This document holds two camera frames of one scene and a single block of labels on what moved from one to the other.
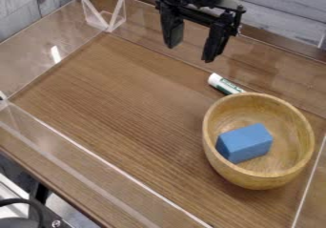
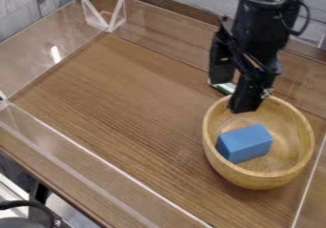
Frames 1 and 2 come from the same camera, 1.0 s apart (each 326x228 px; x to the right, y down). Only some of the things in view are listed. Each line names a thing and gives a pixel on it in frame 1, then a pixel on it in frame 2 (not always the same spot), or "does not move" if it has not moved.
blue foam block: x=244 y=143 does not move
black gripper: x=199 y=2 to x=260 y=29
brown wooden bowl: x=290 y=128 does not move
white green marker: x=216 y=81 does not move
